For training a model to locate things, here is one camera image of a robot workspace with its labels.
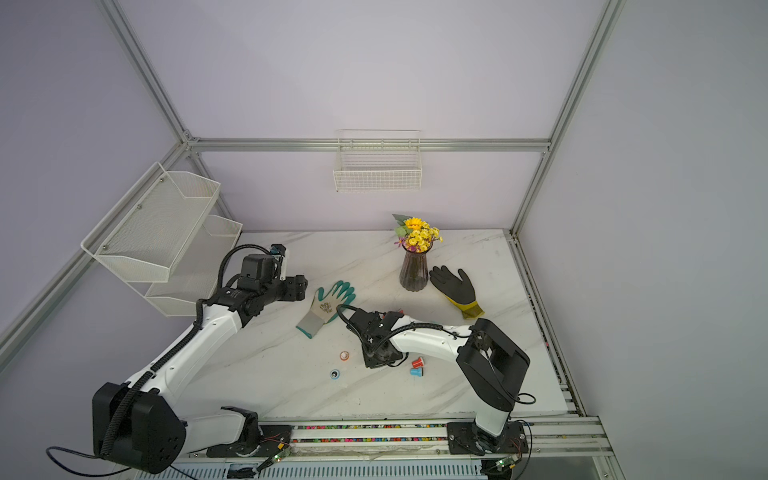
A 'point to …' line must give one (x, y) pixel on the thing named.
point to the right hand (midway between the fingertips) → (381, 361)
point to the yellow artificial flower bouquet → (415, 234)
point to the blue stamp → (417, 371)
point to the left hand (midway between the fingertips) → (293, 286)
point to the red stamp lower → (418, 363)
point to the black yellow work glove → (459, 292)
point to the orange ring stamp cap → (344, 355)
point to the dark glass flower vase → (414, 274)
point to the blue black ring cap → (335, 374)
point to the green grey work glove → (323, 311)
